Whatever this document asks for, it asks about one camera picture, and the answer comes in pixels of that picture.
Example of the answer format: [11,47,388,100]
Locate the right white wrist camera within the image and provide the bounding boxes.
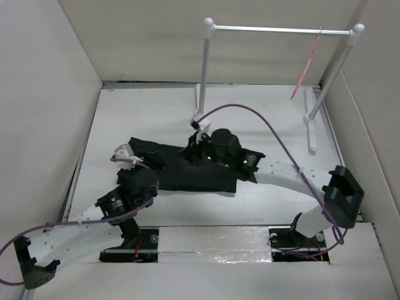
[191,118,211,144]

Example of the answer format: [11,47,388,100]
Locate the white and silver clothes rack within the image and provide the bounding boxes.
[192,17,365,153]

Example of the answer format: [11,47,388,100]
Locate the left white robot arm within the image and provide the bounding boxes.
[13,168,159,290]

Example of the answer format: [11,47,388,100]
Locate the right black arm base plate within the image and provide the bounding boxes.
[267,227,329,263]

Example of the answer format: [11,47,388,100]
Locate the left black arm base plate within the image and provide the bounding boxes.
[99,227,159,263]

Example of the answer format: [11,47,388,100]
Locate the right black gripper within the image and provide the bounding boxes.
[179,131,231,168]

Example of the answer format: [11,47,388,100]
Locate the silver foil covered panel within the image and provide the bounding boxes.
[157,226,272,264]

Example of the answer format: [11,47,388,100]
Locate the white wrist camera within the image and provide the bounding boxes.
[191,118,211,144]
[110,144,143,170]

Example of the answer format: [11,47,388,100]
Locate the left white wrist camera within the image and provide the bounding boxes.
[110,144,143,170]

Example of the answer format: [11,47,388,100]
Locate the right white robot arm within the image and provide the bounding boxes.
[181,129,364,246]

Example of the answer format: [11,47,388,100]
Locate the black trousers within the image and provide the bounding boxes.
[129,137,256,193]

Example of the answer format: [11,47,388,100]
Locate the pink clothes hanger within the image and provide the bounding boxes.
[290,34,320,99]

